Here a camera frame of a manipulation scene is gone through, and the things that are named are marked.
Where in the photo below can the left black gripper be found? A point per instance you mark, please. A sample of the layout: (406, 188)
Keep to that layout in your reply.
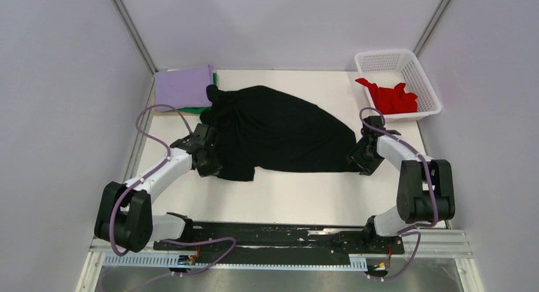
(213, 168)

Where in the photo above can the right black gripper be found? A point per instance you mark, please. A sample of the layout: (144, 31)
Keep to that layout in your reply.
(367, 167)

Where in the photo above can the black t shirt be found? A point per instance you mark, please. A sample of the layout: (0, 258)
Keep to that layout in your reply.
(262, 127)

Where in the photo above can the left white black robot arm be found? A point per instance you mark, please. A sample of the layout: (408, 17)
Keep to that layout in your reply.
(125, 217)

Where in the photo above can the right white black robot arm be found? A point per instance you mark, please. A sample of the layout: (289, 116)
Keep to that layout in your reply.
(425, 192)

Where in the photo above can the folded green t shirt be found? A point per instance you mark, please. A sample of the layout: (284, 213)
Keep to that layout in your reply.
(193, 109)

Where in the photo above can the folded purple t shirt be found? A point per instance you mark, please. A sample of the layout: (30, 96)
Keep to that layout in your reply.
(184, 87)

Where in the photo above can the red t shirt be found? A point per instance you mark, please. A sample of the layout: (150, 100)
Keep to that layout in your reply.
(391, 101)

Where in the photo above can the white plastic basket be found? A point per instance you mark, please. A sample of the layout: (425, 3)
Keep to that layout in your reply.
(388, 68)

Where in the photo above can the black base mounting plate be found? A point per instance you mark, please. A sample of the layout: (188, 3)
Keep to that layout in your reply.
(282, 244)

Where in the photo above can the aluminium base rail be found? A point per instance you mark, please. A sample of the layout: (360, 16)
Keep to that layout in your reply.
(433, 260)

